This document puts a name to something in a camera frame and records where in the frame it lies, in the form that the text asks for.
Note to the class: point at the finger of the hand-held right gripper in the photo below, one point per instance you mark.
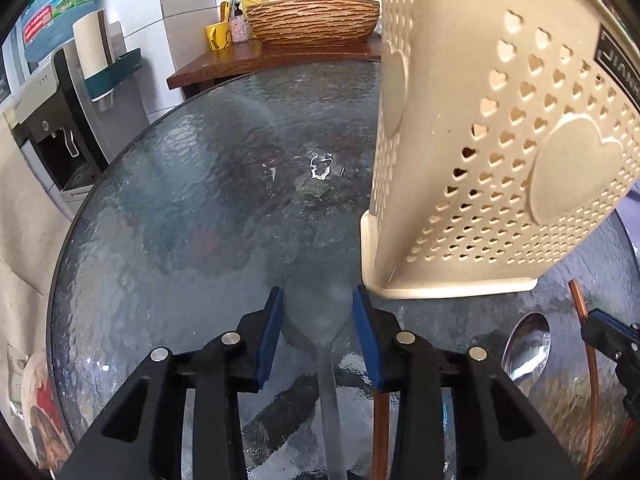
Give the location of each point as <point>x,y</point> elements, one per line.
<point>631,385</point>
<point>615,332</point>

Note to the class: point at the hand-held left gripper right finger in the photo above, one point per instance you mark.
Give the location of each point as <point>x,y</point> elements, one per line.
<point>367,345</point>

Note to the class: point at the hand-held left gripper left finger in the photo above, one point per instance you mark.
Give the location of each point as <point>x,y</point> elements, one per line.
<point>270,340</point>

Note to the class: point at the reddish brown chopstick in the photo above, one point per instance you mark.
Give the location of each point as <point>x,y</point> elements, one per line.
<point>593,410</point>
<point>381,435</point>

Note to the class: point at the grey translucent spoon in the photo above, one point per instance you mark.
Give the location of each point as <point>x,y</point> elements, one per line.
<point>320,320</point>

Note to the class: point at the beige perforated utensil holder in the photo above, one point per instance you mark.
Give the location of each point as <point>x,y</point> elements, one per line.
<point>500,135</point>

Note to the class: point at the shiny metal spoon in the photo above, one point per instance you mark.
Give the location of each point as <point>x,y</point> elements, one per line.
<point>527,350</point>

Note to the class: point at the printed cloth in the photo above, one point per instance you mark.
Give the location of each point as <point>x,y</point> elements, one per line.
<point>42,410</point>

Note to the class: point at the white cloth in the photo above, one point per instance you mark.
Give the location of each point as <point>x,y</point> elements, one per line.
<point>25,240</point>

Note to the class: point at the brown wooden counter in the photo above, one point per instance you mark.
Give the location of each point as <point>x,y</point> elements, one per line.
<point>240,62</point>

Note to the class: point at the yellow cup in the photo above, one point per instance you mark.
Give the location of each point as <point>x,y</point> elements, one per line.
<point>217,35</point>

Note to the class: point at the pink spotted pump bottle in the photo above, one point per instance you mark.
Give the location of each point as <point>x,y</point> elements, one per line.
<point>240,27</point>

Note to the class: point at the grey water dispenser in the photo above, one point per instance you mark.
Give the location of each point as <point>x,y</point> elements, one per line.
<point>45,120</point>

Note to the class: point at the woven pattern wash basin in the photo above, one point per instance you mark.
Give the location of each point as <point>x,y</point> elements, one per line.
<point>312,22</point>

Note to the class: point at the beige paper roll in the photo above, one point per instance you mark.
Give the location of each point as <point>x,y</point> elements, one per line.
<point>90,45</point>

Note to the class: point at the blue water bottle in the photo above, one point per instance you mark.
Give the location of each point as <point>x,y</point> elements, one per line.
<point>55,5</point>

